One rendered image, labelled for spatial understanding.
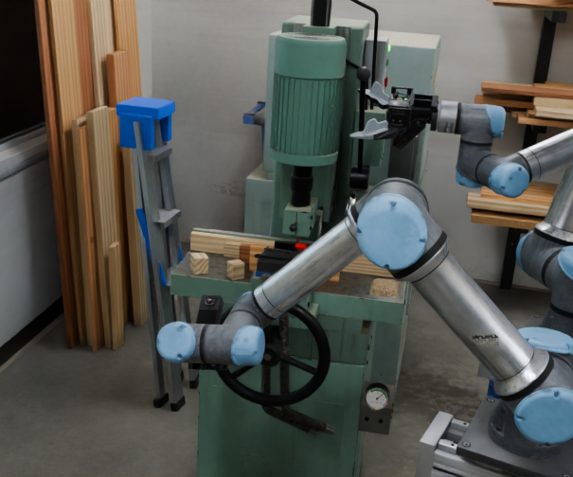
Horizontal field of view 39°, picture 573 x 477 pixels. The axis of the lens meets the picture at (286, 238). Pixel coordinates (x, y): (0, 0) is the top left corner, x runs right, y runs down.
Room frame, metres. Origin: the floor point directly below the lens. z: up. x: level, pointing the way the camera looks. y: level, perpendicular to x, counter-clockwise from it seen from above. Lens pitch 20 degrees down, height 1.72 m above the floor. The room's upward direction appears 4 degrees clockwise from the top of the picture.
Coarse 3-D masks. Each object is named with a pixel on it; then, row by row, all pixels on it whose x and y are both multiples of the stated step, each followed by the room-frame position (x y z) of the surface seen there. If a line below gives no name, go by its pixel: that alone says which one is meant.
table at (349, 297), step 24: (216, 264) 1.98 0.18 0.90; (192, 288) 1.89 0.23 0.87; (216, 288) 1.88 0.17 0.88; (240, 288) 1.87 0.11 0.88; (336, 288) 1.87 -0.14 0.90; (360, 288) 1.88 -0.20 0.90; (312, 312) 1.78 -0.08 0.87; (336, 312) 1.83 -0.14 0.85; (360, 312) 1.82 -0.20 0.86; (384, 312) 1.81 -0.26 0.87
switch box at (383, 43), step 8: (368, 40) 2.26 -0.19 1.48; (384, 40) 2.26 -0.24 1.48; (368, 48) 2.26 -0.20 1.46; (384, 48) 2.25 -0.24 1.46; (368, 56) 2.26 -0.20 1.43; (376, 56) 2.25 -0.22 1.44; (384, 56) 2.25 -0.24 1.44; (368, 64) 2.26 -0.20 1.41; (376, 64) 2.25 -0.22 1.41; (384, 64) 2.25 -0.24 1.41; (376, 72) 2.25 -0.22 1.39; (384, 72) 2.26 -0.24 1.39; (368, 80) 2.26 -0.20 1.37; (376, 80) 2.25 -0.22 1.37; (384, 80) 2.28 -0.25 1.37; (368, 88) 2.26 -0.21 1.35
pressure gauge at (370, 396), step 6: (372, 384) 1.77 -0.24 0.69; (378, 384) 1.76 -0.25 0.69; (384, 384) 1.77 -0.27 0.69; (366, 390) 1.77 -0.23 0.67; (372, 390) 1.75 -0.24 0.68; (378, 390) 1.75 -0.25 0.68; (384, 390) 1.74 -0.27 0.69; (366, 396) 1.75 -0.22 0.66; (372, 396) 1.75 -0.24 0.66; (378, 396) 1.74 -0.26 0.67; (384, 396) 1.74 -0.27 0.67; (366, 402) 1.75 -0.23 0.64; (372, 402) 1.75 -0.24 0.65; (378, 402) 1.74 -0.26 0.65; (384, 402) 1.74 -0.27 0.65; (372, 408) 1.74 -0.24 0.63; (378, 408) 1.74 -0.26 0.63
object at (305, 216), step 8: (312, 200) 2.06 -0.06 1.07; (288, 208) 1.98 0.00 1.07; (296, 208) 1.98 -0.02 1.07; (304, 208) 1.98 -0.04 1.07; (312, 208) 1.99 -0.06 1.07; (288, 216) 1.97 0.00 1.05; (296, 216) 1.96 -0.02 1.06; (304, 216) 1.96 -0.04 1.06; (312, 216) 1.97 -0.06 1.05; (288, 224) 1.97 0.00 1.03; (304, 224) 1.96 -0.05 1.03; (312, 224) 2.01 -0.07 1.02; (288, 232) 1.96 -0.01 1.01; (296, 232) 1.96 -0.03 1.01; (304, 232) 1.96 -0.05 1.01
